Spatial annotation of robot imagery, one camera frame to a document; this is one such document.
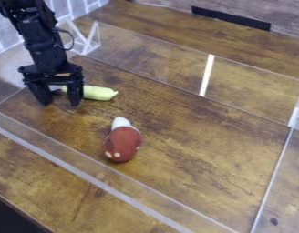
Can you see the red toy mushroom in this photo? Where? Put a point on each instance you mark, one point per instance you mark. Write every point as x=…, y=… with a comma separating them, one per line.
x=123, y=142

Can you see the clear acrylic enclosure wall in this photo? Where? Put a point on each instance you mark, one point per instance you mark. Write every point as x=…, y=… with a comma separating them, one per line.
x=217, y=170

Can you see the clear acrylic corner bracket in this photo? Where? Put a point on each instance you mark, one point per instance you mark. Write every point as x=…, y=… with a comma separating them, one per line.
x=77, y=41

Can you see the black strip on table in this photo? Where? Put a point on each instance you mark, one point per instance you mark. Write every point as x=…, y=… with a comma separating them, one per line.
x=236, y=19

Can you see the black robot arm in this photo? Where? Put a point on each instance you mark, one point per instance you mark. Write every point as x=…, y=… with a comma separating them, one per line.
x=35, y=22

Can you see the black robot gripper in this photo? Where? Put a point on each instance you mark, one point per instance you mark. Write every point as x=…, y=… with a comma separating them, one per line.
x=53, y=70

